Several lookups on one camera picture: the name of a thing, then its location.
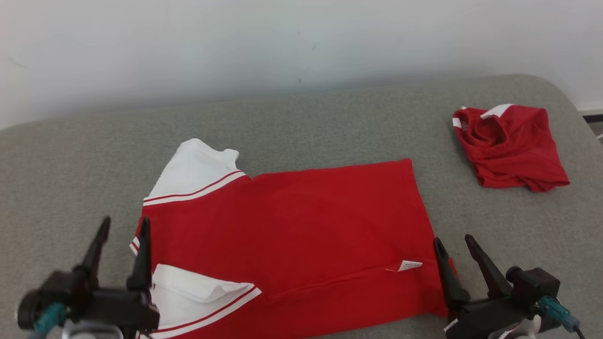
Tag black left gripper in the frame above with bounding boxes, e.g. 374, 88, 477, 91
39, 215, 161, 334

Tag teal left cable connector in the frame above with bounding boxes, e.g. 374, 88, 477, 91
32, 302, 67, 336

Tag grey fabric sofa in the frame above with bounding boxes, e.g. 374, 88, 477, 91
0, 74, 603, 339

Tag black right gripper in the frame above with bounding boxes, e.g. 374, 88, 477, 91
433, 234, 542, 339

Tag teal cable connector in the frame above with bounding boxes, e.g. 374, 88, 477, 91
32, 302, 67, 336
538, 296, 581, 333

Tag red Bulls 23 shorts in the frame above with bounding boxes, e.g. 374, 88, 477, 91
452, 104, 570, 193

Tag teal right cable connector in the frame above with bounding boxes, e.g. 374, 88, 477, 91
538, 296, 581, 333

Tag red shirt with white sleeves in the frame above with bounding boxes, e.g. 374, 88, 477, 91
130, 138, 458, 339

